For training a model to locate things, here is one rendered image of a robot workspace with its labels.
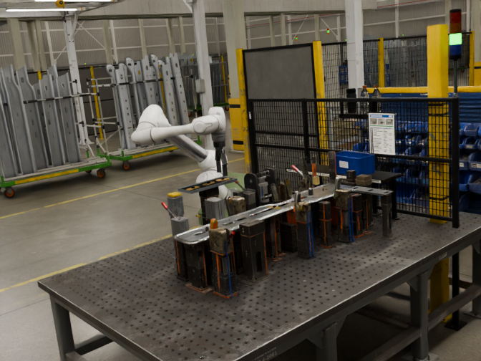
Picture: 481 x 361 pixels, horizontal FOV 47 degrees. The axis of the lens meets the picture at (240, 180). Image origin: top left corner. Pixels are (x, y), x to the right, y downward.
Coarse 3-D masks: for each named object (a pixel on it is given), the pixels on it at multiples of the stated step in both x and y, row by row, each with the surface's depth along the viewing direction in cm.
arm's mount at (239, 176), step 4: (228, 172) 422; (232, 172) 420; (228, 176) 419; (232, 176) 417; (236, 176) 413; (240, 176) 410; (240, 180) 407; (228, 184) 414; (232, 184) 411; (236, 184) 408; (240, 184) 405; (236, 188) 405; (240, 188) 402; (200, 208) 417; (200, 212) 415; (200, 220) 416; (200, 224) 418; (228, 224) 392
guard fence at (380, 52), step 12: (420, 36) 878; (336, 48) 752; (396, 48) 841; (420, 48) 885; (468, 48) 985; (408, 60) 866; (420, 60) 888; (468, 60) 989; (324, 72) 741; (408, 72) 870; (468, 72) 994; (336, 84) 760; (384, 84) 832; (468, 84) 998; (240, 108) 654
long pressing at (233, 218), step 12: (300, 192) 367; (324, 192) 363; (276, 204) 343; (288, 204) 341; (240, 216) 324; (252, 216) 322; (264, 216) 321; (204, 228) 307; (180, 240) 292; (192, 240) 290; (204, 240) 290
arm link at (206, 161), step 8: (144, 112) 374; (152, 112) 373; (160, 112) 377; (144, 120) 369; (152, 120) 370; (160, 120) 375; (176, 136) 384; (184, 136) 389; (176, 144) 388; (184, 144) 388; (192, 144) 392; (192, 152) 393; (200, 152) 396; (208, 152) 400; (200, 160) 398; (208, 160) 397; (208, 168) 400; (216, 168) 399
